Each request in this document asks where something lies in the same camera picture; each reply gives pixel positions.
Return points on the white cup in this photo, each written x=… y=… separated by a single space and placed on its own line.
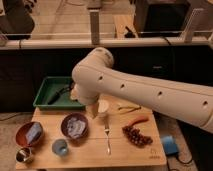
x=103 y=108

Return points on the blue cup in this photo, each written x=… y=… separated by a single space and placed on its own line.
x=60 y=147

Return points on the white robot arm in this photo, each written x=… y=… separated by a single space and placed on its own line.
x=186 y=102

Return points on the black monitor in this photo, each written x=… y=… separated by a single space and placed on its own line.
x=160 y=15

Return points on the green plastic tray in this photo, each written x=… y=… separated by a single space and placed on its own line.
x=48 y=87

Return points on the blue box on floor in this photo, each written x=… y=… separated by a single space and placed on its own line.
x=169 y=145

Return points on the orange fruit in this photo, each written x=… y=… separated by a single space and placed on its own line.
x=73 y=95

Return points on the black office chair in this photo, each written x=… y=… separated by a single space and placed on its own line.
x=16 y=23

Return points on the dark purple bowl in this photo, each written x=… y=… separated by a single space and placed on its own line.
x=64 y=123

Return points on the grey metal post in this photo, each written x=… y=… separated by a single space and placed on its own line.
x=94 y=25

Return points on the silver fork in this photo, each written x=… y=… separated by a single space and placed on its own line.
x=107 y=131

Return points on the crumpled white paper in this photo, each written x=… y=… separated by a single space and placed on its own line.
x=75 y=127

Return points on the grey slanted post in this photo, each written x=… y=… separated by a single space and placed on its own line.
x=191 y=25

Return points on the blue sponge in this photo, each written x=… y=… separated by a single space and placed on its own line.
x=33 y=133

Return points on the orange bowl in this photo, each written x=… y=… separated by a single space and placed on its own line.
x=20 y=135

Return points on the small metal cup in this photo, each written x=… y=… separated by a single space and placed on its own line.
x=24 y=155

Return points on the bunch of dark grapes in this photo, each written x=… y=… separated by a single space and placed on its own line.
x=135 y=137

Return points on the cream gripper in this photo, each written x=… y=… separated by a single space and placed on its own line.
x=92 y=110

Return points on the orange carrot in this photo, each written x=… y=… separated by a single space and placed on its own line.
x=138 y=120

